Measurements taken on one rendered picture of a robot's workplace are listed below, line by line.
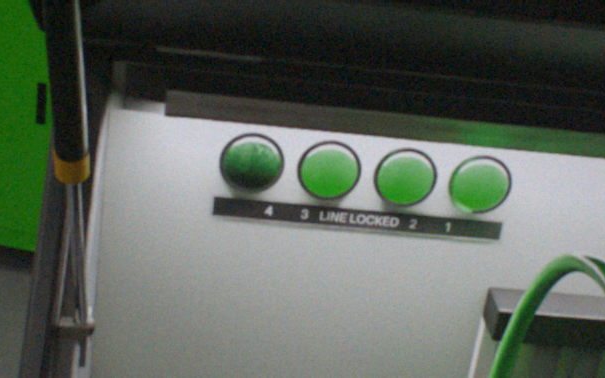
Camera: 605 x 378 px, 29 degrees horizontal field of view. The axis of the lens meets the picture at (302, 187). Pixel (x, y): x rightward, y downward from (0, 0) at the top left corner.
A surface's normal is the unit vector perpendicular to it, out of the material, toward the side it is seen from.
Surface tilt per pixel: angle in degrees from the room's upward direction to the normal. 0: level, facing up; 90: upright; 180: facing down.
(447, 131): 90
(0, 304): 0
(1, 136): 90
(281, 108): 90
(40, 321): 43
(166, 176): 90
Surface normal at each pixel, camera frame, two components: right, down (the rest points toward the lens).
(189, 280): 0.07, 0.42
